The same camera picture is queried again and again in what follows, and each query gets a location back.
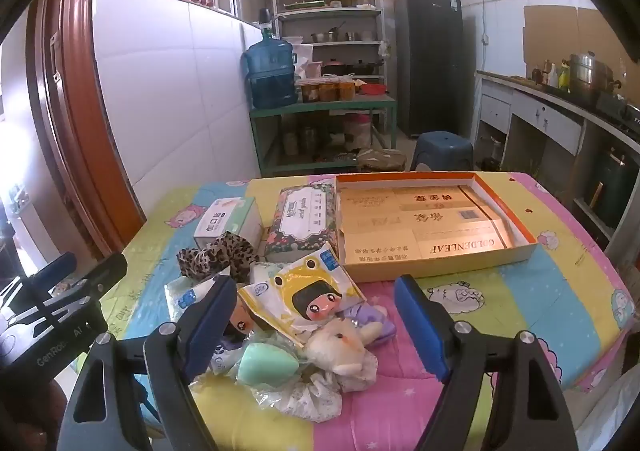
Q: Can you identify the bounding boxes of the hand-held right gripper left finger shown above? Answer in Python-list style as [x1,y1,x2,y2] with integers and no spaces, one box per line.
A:
[62,273,237,451]

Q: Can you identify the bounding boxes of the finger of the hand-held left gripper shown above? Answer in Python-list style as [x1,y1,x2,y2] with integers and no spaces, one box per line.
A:
[74,252,128,306]

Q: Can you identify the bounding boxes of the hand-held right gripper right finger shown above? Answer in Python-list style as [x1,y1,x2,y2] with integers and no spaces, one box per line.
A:
[394,274,576,451]

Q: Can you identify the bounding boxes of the green white tissue pack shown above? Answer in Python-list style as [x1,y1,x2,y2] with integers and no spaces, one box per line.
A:
[250,261,286,287]
[164,276,221,327]

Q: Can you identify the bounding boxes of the cream plush toy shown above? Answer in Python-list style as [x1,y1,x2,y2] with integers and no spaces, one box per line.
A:
[342,303,397,347]

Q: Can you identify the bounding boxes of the mint green puff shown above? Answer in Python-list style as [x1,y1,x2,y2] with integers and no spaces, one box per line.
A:
[236,338,296,384]

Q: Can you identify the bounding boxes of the leopard print scrunchie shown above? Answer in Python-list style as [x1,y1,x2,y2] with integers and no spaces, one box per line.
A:
[176,231,258,284]

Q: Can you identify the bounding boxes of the cream plush bunny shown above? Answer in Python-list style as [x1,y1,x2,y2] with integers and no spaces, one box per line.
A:
[304,318,385,377]

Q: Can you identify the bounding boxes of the yellow cartoon tissue pack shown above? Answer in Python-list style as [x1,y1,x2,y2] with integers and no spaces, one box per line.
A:
[237,241,368,347]

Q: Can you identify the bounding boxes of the orange cardboard box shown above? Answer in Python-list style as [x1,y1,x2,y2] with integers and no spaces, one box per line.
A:
[334,171,538,282]

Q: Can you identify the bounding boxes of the white floral scrunchie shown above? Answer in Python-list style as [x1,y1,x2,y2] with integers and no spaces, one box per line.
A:
[252,351,378,424]

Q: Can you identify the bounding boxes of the white mask box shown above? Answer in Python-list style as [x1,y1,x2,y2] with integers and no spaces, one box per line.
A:
[192,197,263,252]

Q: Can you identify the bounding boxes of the floral tissue pack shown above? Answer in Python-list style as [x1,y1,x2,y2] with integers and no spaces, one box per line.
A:
[264,184,338,264]

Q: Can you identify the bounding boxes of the round cushioned stool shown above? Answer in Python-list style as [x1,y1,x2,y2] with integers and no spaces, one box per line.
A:
[355,147,407,172]

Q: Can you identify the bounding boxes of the blue plastic stool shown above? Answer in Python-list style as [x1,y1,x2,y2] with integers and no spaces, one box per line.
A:
[412,131,475,172]

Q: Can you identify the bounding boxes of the pink lidded plastic jar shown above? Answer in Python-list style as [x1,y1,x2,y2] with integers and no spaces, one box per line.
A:
[347,114,373,147]

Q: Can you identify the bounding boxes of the dark green bin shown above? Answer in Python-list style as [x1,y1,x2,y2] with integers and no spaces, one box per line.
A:
[590,146,636,217]

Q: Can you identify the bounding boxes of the white kitchen counter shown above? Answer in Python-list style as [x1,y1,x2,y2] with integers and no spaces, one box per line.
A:
[475,68,640,252]

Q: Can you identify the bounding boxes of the green metal table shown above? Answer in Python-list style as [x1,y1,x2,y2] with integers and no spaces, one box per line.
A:
[250,94,398,177]

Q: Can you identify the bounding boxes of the row of pickle jars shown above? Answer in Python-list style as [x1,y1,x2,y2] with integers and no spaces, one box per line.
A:
[299,76,357,103]

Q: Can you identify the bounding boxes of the blue water jug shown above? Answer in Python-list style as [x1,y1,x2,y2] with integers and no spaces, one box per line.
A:
[241,26,298,109]

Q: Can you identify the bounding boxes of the dark refrigerator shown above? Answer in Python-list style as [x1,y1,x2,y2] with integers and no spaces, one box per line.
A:
[393,0,463,139]

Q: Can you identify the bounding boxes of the gas stove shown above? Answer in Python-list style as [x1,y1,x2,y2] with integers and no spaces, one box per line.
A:
[597,94,640,132]

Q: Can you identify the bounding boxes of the steel pot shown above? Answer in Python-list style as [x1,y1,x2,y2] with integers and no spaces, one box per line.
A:
[570,51,613,104]

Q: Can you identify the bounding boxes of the white shelf rack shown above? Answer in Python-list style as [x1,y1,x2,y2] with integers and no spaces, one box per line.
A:
[272,0,388,97]

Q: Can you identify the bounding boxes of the wooden door frame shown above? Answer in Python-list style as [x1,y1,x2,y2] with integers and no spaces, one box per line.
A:
[25,0,146,257]

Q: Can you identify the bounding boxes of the brown cardboard wall sheet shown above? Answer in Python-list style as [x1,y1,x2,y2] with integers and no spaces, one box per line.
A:
[524,5,640,77]

